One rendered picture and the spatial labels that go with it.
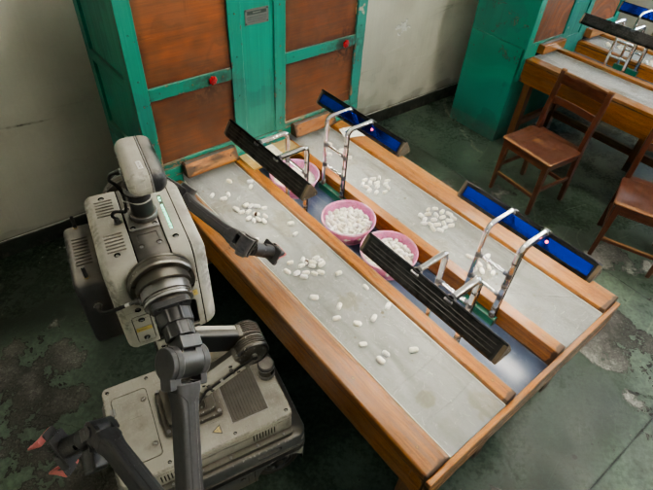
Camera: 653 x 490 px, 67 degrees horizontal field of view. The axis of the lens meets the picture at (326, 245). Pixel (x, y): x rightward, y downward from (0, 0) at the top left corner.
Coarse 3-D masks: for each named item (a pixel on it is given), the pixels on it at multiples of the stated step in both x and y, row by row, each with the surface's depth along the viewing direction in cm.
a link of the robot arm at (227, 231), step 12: (192, 192) 197; (192, 204) 193; (204, 216) 190; (216, 216) 189; (216, 228) 187; (228, 228) 185; (228, 240) 184; (240, 240) 182; (252, 240) 182; (240, 252) 182
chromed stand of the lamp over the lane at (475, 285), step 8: (440, 256) 172; (448, 256) 175; (424, 264) 168; (440, 264) 179; (440, 272) 181; (440, 280) 184; (472, 280) 164; (480, 280) 165; (448, 288) 182; (464, 288) 161; (472, 288) 163; (480, 288) 169; (448, 296) 160; (456, 296) 159; (472, 296) 173; (472, 304) 176; (456, 336) 189
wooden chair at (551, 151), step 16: (560, 80) 350; (576, 80) 341; (592, 96) 335; (608, 96) 325; (544, 112) 365; (576, 112) 348; (528, 128) 371; (544, 128) 372; (592, 128) 339; (512, 144) 355; (528, 144) 355; (544, 144) 357; (560, 144) 357; (512, 160) 384; (528, 160) 351; (544, 160) 340; (560, 160) 341; (576, 160) 356; (496, 176) 383; (544, 176) 344; (528, 192) 361; (560, 192) 381; (528, 208) 366
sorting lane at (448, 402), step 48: (240, 192) 252; (288, 240) 228; (288, 288) 207; (336, 288) 209; (336, 336) 191; (384, 336) 192; (384, 384) 177; (432, 384) 178; (480, 384) 179; (432, 432) 165
